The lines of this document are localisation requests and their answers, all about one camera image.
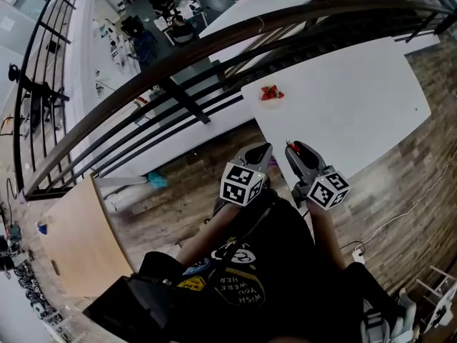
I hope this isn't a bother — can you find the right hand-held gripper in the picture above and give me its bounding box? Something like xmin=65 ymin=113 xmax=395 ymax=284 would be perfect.
xmin=284 ymin=141 xmax=351 ymax=211

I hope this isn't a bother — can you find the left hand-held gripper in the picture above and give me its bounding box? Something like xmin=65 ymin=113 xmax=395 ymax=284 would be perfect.
xmin=220 ymin=142 xmax=274 ymax=207

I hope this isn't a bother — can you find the plate of red strawberries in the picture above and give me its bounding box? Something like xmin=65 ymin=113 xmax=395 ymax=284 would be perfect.
xmin=257 ymin=84 xmax=287 ymax=111

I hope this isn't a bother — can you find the black shoulder bag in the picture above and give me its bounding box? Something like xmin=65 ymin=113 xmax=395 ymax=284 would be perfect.
xmin=81 ymin=273 xmax=186 ymax=343

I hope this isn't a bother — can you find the person's right forearm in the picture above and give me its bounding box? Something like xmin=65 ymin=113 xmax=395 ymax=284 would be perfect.
xmin=308 ymin=201 xmax=347 ymax=269

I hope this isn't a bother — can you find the person's left forearm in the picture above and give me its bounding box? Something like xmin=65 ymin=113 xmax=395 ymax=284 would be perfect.
xmin=176 ymin=202 xmax=243 ymax=266

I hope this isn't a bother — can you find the white table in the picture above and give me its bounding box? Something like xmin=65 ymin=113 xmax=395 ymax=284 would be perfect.
xmin=241 ymin=36 xmax=433 ymax=209

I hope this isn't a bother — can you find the black railing with wooden handrail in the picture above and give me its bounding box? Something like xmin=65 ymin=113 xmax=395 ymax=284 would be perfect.
xmin=12 ymin=0 xmax=457 ymax=202

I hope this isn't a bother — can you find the teal cloth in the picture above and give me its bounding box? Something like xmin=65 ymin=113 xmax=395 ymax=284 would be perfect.
xmin=146 ymin=171 xmax=169 ymax=189

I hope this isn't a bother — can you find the black printed shirt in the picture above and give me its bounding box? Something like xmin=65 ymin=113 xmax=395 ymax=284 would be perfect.
xmin=137 ymin=187 xmax=401 ymax=343

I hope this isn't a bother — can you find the white rack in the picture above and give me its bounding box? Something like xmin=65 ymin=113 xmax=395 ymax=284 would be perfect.
xmin=416 ymin=264 xmax=457 ymax=335

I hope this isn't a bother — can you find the light wooden table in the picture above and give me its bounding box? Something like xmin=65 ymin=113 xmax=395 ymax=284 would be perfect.
xmin=37 ymin=175 xmax=139 ymax=298

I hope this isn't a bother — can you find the yellow black framed board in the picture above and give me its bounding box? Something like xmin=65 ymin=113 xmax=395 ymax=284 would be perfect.
xmin=0 ymin=114 xmax=16 ymax=136

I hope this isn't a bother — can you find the black white patterned cloth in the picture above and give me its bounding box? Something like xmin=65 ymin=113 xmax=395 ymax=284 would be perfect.
xmin=12 ymin=261 xmax=58 ymax=321

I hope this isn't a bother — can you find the black cable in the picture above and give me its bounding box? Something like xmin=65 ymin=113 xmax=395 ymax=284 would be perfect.
xmin=5 ymin=177 xmax=17 ymax=224
xmin=338 ymin=240 xmax=367 ymax=255

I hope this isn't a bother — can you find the white cable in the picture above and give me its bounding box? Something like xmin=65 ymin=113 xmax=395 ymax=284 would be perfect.
xmin=363 ymin=162 xmax=457 ymax=244

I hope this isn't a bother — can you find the grey strapped bag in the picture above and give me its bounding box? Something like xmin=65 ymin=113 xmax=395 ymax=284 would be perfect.
xmin=359 ymin=307 xmax=391 ymax=343

